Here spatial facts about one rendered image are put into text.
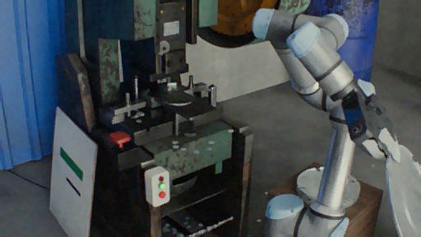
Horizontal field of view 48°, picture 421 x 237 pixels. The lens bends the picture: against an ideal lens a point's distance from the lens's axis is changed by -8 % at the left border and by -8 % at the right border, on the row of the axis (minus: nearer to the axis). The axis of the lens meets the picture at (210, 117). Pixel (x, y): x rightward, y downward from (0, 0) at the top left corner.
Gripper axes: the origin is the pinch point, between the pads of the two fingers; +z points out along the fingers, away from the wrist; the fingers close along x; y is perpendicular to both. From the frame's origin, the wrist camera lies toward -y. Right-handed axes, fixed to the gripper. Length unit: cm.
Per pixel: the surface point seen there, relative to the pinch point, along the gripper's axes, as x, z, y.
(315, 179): 69, 25, 96
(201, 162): 90, -16, 67
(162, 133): 90, -35, 60
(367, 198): 54, 46, 95
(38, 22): 155, -130, 118
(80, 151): 132, -52, 59
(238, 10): 50, -54, 105
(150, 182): 89, -25, 35
